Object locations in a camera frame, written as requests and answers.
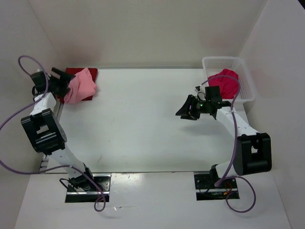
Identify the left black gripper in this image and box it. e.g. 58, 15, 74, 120
48, 67, 77, 98

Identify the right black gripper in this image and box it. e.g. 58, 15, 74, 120
176, 94, 211, 120

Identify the dark red t shirt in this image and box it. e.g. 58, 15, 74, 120
57, 67, 99, 104

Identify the pink t shirt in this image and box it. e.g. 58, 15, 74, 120
63, 67, 99, 104

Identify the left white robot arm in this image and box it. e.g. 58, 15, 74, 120
21, 68, 95, 191

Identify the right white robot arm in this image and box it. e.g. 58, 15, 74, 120
175, 95, 272, 187

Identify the crimson t shirt in basket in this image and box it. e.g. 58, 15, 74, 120
208, 69, 239, 99

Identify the white plastic basket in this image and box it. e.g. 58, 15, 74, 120
202, 56, 255, 104

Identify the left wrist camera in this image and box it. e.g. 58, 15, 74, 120
30, 71, 49, 94

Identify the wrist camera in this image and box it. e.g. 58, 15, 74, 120
30, 71, 49, 94
195, 86, 222, 103

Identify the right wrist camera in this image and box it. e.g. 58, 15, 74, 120
195, 86, 222, 103

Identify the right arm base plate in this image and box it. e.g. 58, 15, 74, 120
193, 171, 240, 201

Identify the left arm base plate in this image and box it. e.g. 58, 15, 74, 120
60, 174, 111, 203

